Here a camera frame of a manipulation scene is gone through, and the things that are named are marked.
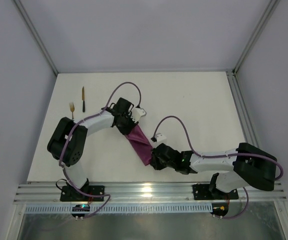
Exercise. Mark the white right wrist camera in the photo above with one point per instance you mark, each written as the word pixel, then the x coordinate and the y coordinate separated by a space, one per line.
pixel 159 138

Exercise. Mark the purple cloth napkin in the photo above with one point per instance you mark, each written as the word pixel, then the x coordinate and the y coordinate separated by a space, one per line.
pixel 140 144

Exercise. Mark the aluminium front rail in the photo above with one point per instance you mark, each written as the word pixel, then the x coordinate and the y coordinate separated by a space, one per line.
pixel 140 192

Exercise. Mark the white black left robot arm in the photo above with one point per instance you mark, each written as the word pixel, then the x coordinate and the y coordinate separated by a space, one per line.
pixel 69 138

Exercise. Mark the aluminium right side rail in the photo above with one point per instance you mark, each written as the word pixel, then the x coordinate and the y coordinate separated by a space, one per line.
pixel 246 120

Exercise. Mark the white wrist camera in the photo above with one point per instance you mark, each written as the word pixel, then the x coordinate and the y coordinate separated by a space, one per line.
pixel 159 138
pixel 137 113

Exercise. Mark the slotted grey cable duct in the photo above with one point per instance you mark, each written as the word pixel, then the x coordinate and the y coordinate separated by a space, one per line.
pixel 122 208

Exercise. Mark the right corner frame post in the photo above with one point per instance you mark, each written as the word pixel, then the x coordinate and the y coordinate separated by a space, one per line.
pixel 256 33

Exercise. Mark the left controller board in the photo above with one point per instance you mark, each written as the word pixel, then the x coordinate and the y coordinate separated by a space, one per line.
pixel 79 211

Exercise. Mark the gold fork black handle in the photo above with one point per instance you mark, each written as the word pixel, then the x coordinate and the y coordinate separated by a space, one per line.
pixel 72 109

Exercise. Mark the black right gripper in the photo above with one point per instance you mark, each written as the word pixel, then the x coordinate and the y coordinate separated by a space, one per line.
pixel 157 158

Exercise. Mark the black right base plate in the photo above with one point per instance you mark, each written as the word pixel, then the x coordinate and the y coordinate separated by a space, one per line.
pixel 203 191

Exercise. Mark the gold knife black handle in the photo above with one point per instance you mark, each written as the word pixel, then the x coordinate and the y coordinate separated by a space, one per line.
pixel 83 99

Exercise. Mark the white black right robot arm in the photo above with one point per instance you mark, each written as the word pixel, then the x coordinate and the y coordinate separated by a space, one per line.
pixel 225 178

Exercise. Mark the left corner frame post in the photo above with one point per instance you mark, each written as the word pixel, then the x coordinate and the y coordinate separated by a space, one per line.
pixel 35 35

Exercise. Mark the right controller board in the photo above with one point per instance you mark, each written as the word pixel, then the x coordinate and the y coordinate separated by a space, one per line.
pixel 219 211

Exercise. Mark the corner frame post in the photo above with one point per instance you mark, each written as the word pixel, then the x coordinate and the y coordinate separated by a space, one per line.
pixel 256 33
pixel 35 35

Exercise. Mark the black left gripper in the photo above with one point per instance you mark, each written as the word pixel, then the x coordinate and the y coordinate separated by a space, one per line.
pixel 128 126

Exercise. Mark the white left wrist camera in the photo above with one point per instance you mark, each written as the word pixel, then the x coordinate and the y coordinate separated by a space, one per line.
pixel 137 113

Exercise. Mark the aluminium rail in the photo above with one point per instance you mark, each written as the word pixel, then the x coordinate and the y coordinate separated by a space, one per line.
pixel 140 192
pixel 246 120

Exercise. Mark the controller board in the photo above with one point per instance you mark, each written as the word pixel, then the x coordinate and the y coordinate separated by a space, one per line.
pixel 219 211
pixel 79 211

